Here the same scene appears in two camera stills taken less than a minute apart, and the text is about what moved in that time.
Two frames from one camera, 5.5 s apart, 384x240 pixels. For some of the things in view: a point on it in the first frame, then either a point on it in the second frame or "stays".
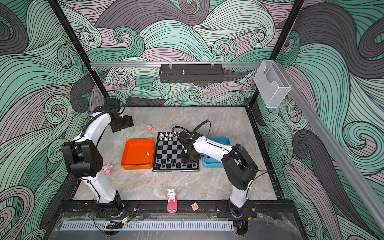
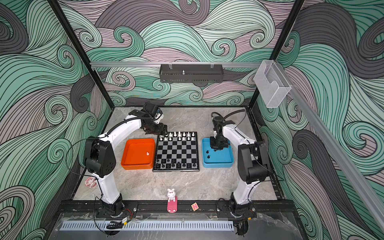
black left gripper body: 122,123 to 155,128
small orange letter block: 195,206 stays
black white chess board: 168,155 stays
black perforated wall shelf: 191,73 stays
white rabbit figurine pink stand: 172,202 stays
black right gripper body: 187,158 to 218,142
